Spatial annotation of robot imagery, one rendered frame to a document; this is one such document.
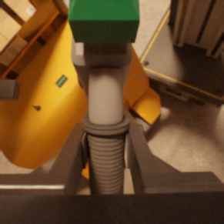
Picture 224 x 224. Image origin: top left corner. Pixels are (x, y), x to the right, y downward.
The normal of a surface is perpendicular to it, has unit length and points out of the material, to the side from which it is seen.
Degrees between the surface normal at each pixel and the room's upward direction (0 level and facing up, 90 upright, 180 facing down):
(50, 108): 14
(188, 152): 0
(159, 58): 0
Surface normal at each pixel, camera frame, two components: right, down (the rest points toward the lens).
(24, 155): 0.32, 0.29
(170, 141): -0.25, -0.22
